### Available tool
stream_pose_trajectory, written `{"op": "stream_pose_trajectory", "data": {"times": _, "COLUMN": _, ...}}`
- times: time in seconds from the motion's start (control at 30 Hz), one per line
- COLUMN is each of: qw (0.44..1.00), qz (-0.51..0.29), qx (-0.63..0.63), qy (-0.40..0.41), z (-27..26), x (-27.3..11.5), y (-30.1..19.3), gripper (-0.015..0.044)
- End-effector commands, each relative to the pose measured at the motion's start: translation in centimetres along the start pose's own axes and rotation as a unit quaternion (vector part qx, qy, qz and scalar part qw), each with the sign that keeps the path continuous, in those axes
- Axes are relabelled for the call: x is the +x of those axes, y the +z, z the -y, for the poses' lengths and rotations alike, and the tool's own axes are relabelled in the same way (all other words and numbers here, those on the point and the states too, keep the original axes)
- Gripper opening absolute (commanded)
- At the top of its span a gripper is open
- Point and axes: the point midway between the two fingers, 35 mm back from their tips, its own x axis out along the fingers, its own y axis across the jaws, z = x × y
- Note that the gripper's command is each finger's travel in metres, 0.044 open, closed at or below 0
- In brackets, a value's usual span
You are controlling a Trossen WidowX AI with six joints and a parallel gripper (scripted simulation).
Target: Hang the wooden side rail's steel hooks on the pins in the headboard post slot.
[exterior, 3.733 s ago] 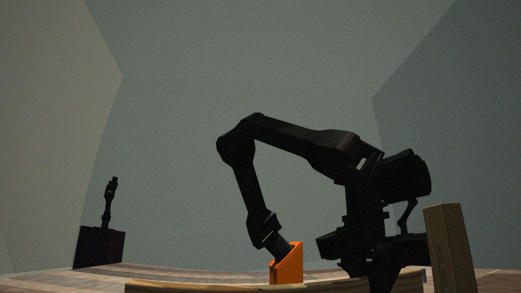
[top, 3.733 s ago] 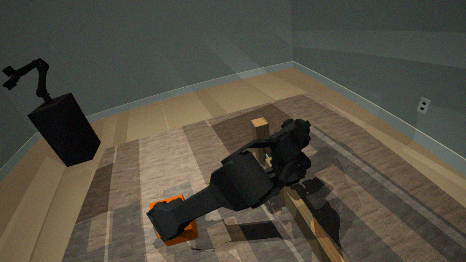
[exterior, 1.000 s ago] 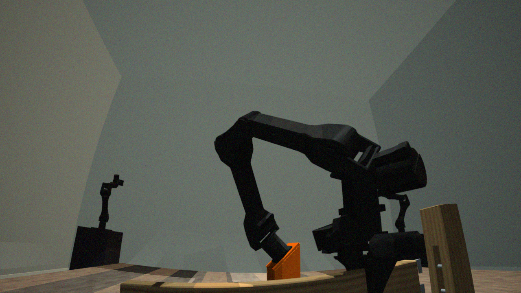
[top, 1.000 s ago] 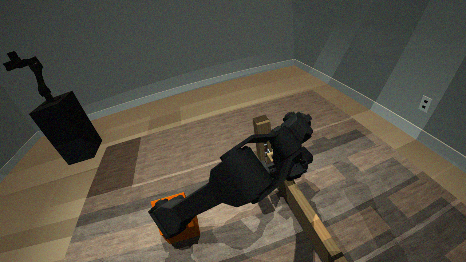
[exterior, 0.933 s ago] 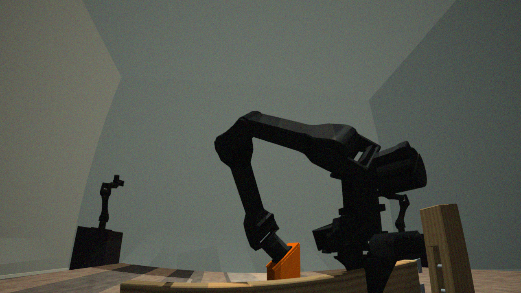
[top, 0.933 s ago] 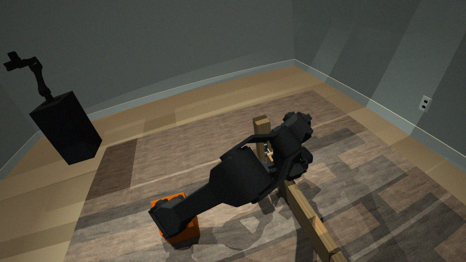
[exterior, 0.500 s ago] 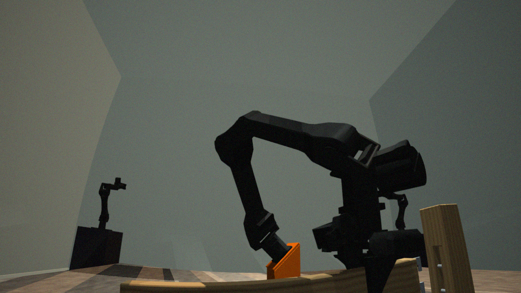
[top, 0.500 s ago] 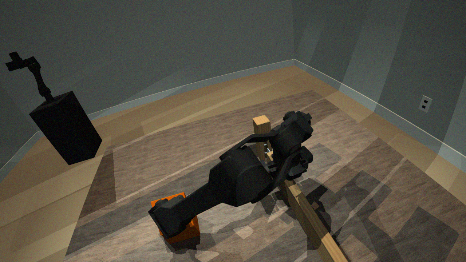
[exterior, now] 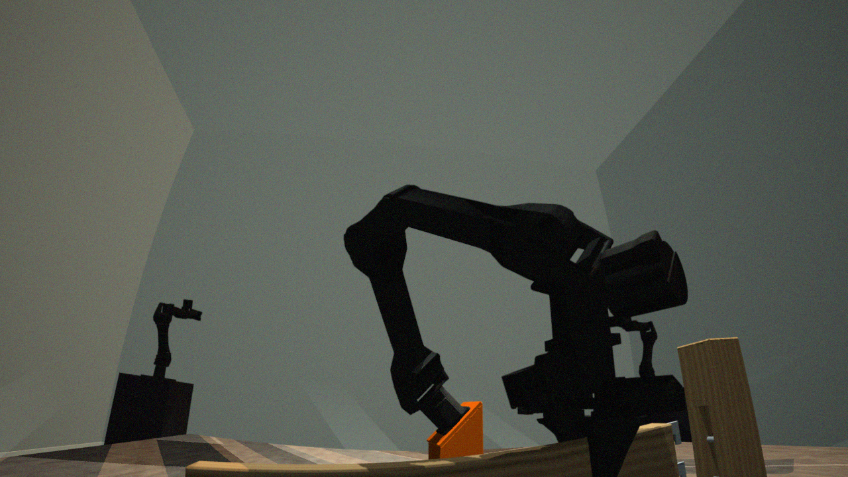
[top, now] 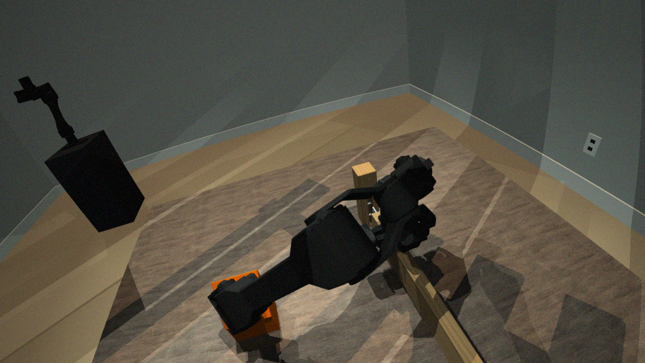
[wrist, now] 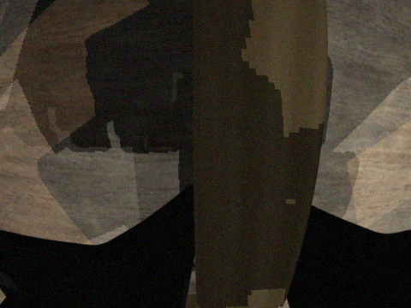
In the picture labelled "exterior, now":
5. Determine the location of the wooden post with slot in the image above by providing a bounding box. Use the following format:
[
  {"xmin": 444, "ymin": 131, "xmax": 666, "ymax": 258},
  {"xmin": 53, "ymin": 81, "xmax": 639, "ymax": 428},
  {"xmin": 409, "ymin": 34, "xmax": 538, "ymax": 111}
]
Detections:
[{"xmin": 677, "ymin": 337, "xmax": 767, "ymax": 477}]

